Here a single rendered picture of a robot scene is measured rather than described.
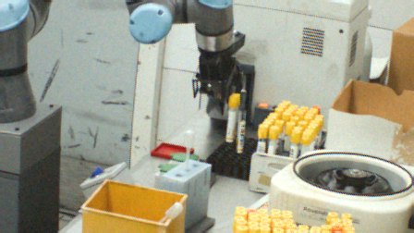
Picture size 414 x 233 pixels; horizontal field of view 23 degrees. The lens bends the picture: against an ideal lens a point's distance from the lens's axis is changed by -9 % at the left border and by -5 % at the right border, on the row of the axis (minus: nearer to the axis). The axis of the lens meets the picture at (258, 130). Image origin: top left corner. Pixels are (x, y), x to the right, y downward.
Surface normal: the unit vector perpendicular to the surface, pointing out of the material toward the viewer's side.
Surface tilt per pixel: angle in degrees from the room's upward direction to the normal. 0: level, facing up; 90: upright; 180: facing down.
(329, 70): 90
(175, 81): 90
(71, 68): 90
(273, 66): 90
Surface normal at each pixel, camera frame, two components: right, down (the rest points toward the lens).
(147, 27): -0.04, 0.32
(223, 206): 0.11, -0.95
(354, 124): -0.29, 0.29
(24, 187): 0.96, 0.17
